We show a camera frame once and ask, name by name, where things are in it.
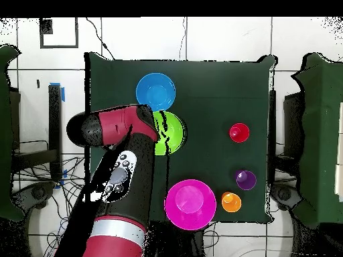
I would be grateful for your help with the green bowl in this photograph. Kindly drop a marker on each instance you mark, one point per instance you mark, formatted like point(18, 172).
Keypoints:
point(175, 132)

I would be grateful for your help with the pink bowl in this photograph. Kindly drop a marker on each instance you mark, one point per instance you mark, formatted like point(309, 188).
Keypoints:
point(190, 204)

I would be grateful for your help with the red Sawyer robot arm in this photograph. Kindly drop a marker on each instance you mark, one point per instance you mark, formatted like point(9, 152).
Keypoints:
point(134, 174)

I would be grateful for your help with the large blue bowl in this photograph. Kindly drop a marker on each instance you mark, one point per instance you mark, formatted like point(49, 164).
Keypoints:
point(155, 92)

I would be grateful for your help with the dark green tablecloth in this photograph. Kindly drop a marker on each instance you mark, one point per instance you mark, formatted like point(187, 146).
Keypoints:
point(214, 93)

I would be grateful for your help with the red cup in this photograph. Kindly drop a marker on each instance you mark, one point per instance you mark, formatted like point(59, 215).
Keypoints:
point(239, 132)

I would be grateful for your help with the purple cup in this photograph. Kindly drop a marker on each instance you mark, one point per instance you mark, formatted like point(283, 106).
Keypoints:
point(245, 180)

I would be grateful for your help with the orange cup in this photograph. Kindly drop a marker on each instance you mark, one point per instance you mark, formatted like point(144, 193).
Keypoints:
point(231, 202)

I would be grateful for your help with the black stand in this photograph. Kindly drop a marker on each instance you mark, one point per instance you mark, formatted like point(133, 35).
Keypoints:
point(55, 107)

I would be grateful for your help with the black chair base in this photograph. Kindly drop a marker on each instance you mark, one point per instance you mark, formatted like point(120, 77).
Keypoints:
point(37, 192)
point(284, 194)

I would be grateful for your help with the green covered side table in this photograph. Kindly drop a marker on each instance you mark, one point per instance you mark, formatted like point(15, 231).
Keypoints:
point(5, 133)
point(321, 133)

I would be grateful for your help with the black floor frame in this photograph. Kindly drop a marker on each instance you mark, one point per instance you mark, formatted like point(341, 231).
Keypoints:
point(45, 26)

